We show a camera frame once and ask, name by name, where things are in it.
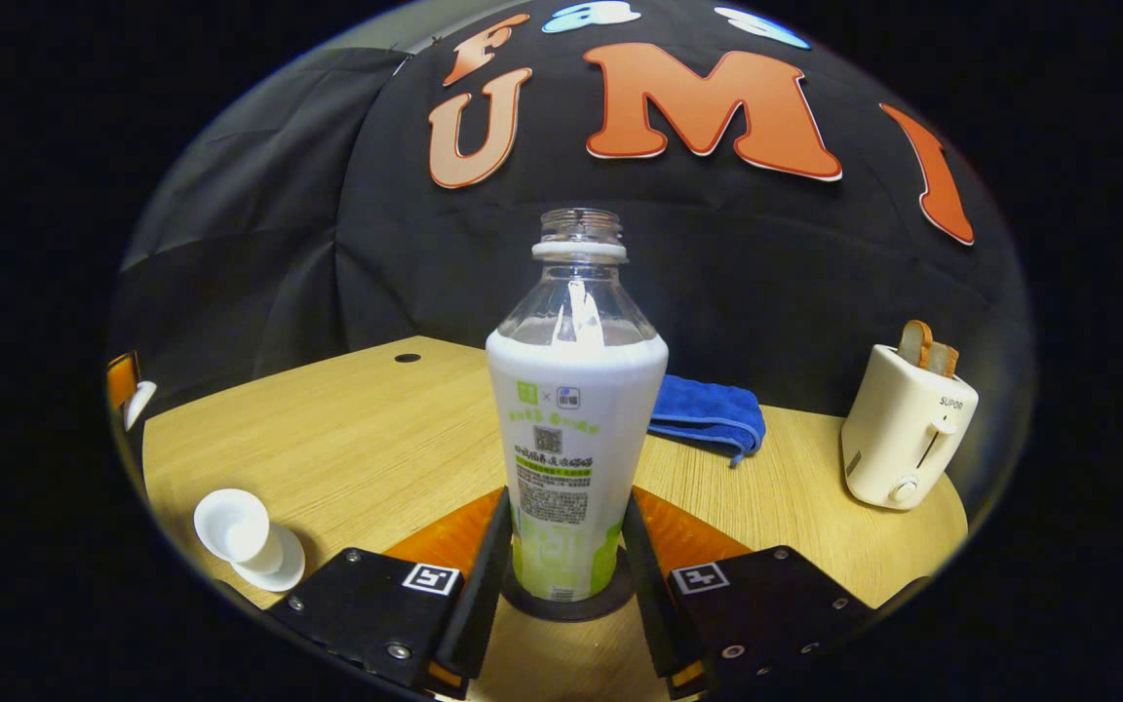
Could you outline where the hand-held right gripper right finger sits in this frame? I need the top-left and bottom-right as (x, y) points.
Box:
(619, 487), (878, 700)

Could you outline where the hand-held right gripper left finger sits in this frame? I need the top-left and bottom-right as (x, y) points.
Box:
(282, 485), (516, 700)

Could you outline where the dark brown round coaster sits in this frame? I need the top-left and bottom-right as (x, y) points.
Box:
(500, 546), (637, 624)

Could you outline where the white teacup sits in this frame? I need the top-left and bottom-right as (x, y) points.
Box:
(193, 488), (286, 576)

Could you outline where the white teacup saucer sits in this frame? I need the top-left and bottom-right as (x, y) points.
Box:
(230, 524), (307, 594)

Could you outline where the clear water bottle green label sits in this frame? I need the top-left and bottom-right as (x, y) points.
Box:
(484, 207), (671, 604)

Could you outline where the blue towel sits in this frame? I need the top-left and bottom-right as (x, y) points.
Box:
(647, 374), (768, 468)

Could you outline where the black backdrop cloth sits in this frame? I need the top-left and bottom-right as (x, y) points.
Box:
(108, 0), (1035, 508)

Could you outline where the white toaster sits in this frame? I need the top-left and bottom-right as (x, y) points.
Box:
(839, 343), (981, 512)

